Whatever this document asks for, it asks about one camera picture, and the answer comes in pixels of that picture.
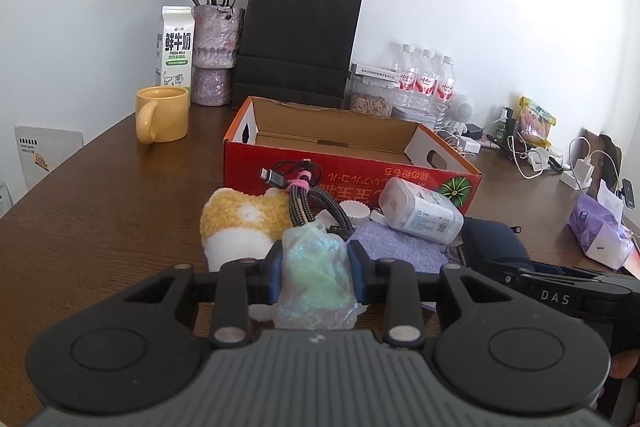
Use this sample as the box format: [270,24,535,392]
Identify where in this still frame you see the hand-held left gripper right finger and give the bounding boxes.
[347,239,507,349]

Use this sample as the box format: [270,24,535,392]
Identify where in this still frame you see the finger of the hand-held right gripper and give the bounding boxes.
[480,257,538,284]

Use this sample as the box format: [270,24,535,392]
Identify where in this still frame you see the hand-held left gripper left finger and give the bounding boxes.
[117,239,286,349]

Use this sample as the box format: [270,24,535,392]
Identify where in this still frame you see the dark navy pouch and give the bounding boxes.
[457,217,532,269]

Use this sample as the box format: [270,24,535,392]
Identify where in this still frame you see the translucent green plastic bag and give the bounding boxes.
[275,223,362,332]

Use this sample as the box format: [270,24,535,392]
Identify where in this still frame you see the purple cloth pouch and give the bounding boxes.
[349,221,452,313]

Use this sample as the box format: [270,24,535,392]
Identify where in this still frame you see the large ribbed white lid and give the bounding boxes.
[339,201,372,225]

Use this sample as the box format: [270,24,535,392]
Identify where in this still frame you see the yellow and white plush toy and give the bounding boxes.
[200,188,292,323]

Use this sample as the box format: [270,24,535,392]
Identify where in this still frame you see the braided cable bundle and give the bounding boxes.
[260,159,354,241]

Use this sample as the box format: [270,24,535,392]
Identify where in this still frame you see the white wipes canister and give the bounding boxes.
[378,178,465,244]

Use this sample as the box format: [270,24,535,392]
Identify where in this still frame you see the red cardboard box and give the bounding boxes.
[222,96,483,215]

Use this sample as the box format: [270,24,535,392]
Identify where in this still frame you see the purple tissue pack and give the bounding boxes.
[567,182,640,271]

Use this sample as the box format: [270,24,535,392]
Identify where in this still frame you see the white earphones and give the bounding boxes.
[436,123,471,154]

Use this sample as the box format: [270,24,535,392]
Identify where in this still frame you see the black upright device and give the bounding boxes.
[504,107,519,148]

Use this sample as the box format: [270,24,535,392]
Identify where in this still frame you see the yellow snack packet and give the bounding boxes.
[517,96,558,150]

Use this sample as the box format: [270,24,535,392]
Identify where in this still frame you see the brown leather item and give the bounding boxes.
[582,129,624,198]

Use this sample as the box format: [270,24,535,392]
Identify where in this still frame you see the white robot-shaped speaker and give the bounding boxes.
[448,94,477,126]

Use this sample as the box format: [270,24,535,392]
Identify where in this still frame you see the clear container of seeds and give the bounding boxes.
[348,76,396,118]

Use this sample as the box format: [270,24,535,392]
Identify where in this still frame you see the clear water bottle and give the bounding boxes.
[434,55,457,128]
[415,49,439,114]
[390,43,419,108]

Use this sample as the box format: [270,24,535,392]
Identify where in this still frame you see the yellow mug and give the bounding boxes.
[136,86,191,145]

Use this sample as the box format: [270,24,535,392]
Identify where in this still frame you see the flat white box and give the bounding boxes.
[350,63,401,84]

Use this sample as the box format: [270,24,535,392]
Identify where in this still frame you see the purple textured vase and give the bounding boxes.
[191,4,246,106]

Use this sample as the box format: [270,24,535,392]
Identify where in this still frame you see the black paper bag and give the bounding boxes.
[232,0,364,110]

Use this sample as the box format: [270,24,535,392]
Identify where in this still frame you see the white milk carton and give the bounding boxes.
[155,6,195,108]

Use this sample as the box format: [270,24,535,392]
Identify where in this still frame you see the white printed board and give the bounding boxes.
[15,126,84,188]

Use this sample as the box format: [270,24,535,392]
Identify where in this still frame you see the white cable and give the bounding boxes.
[506,134,552,180]

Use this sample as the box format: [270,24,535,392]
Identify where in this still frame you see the white plug with cable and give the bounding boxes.
[559,137,607,190]

